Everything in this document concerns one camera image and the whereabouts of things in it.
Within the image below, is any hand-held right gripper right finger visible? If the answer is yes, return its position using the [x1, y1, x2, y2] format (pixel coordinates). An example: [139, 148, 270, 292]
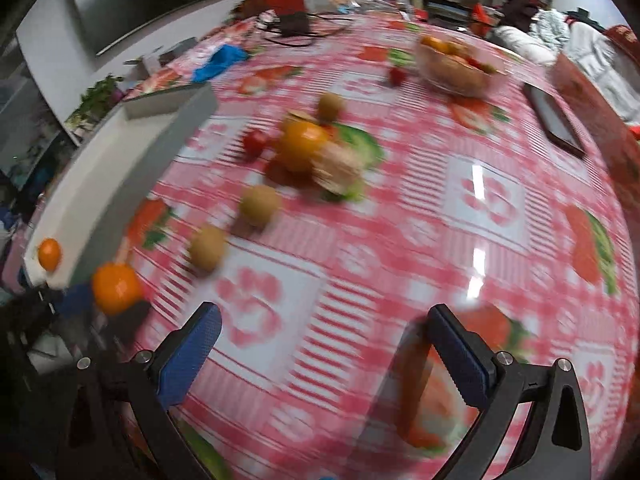
[426, 304, 593, 480]

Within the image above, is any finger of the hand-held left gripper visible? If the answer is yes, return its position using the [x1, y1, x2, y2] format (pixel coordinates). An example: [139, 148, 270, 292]
[52, 282, 101, 328]

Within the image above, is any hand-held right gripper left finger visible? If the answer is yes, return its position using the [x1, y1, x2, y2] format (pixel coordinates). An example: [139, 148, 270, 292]
[55, 301, 223, 480]

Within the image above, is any orange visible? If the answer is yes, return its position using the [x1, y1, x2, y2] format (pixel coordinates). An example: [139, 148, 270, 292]
[37, 238, 63, 272]
[276, 120, 331, 173]
[91, 263, 143, 317]

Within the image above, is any brown kiwi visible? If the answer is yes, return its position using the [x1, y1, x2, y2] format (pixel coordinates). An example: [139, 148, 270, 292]
[317, 91, 347, 123]
[239, 185, 282, 227]
[187, 226, 230, 273]

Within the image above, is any white tray with grey sides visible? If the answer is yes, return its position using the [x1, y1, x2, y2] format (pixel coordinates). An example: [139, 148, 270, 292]
[22, 81, 218, 291]

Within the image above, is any large tan walnut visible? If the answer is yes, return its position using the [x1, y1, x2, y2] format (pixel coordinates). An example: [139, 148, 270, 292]
[312, 141, 365, 193]

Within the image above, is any pink checked strawberry tablecloth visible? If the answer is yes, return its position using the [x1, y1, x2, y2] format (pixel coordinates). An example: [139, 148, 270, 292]
[120, 10, 640, 480]

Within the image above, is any green plant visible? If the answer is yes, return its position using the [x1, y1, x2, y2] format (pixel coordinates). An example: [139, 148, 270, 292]
[70, 75, 126, 136]

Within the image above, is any black phone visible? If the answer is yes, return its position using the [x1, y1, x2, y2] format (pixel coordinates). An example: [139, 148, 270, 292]
[522, 82, 587, 158]

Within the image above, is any blue cloth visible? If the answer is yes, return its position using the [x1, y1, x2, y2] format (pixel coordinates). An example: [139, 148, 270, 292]
[192, 44, 251, 83]

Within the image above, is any glass bowl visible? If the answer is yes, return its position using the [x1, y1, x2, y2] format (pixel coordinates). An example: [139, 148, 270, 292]
[415, 35, 506, 97]

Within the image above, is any mixed snack heap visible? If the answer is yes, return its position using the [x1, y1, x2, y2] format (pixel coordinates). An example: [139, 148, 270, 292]
[420, 35, 498, 78]

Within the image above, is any sofa with grey blanket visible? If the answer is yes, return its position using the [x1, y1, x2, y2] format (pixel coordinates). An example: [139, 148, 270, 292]
[495, 10, 640, 126]

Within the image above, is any dark garment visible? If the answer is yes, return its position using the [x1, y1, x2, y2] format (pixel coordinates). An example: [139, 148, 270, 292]
[502, 0, 541, 31]

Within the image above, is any red box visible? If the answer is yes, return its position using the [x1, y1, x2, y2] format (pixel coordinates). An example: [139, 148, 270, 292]
[265, 0, 306, 15]

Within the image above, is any black power adapter with cable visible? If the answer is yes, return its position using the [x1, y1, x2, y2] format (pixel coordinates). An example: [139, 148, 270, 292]
[260, 12, 351, 46]

